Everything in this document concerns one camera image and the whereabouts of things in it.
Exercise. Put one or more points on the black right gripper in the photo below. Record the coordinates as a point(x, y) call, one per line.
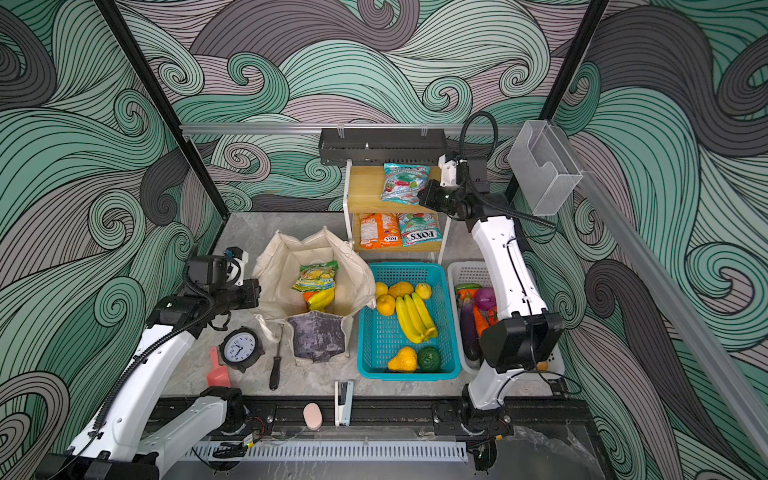
point(434, 200)

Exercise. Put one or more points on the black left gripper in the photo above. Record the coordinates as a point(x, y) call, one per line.
point(252, 287)

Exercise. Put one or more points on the green-red candy bag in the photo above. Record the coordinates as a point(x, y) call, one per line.
point(403, 183)

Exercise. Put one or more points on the orange fruit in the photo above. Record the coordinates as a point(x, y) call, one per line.
point(309, 295)

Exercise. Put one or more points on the yellow-green candy bag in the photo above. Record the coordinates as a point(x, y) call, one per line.
point(316, 277)

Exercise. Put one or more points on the single yellow banana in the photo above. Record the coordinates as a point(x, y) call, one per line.
point(321, 300)

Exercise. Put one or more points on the beige canvas grocery bag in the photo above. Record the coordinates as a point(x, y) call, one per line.
point(283, 314)

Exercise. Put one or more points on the purple onion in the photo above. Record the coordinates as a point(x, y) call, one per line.
point(485, 299)

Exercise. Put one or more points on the purple eggplant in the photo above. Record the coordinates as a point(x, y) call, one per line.
point(470, 339)

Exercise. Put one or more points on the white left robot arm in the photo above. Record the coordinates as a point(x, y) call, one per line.
point(113, 445)

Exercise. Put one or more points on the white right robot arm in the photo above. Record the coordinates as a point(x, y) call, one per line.
point(527, 330)

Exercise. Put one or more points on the green Fox's candy bag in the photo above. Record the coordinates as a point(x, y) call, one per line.
point(418, 228)

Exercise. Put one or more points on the orange Fox's candy bag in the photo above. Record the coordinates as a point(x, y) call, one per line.
point(379, 230)

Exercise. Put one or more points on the black alarm clock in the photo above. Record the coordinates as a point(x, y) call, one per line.
point(241, 349)

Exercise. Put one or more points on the white plastic basket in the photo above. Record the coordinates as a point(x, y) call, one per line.
point(475, 272)

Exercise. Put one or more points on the pink plastic scoop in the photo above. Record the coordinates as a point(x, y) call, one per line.
point(218, 376)

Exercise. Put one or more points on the white wooden two-tier shelf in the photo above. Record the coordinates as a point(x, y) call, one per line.
point(363, 186)

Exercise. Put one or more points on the yellow lemon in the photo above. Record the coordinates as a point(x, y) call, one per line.
point(423, 290)
point(386, 305)

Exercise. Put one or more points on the yellow potato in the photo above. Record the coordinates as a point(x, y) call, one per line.
point(401, 289)

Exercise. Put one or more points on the orange carrot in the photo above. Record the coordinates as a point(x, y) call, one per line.
point(480, 321)

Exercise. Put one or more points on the yellow lemon front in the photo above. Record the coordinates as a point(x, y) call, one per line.
point(386, 305)

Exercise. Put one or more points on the yellow banana bunch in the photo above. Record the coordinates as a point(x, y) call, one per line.
point(411, 323)

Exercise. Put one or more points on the pink eraser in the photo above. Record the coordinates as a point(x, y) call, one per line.
point(313, 417)

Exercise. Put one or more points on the white stapler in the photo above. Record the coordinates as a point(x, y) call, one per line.
point(343, 397)

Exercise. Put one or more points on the teal plastic basket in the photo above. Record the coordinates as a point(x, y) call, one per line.
point(381, 337)

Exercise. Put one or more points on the green avocado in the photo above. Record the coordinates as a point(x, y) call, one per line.
point(429, 359)

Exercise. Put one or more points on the yellow pear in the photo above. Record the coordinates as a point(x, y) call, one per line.
point(405, 361)

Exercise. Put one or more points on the clear acrylic wall holder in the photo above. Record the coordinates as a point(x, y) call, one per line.
point(545, 165)

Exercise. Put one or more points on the black handled screwdriver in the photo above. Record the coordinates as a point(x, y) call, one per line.
point(274, 378)

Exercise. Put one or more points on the black wall shelf tray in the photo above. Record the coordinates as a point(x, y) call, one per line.
point(376, 147)

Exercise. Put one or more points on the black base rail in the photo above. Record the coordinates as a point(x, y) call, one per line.
point(447, 416)

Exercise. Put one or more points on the silver aluminium rail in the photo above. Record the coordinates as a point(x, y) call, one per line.
point(268, 128)

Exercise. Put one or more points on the white slotted cable duct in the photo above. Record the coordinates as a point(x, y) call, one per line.
point(357, 451)

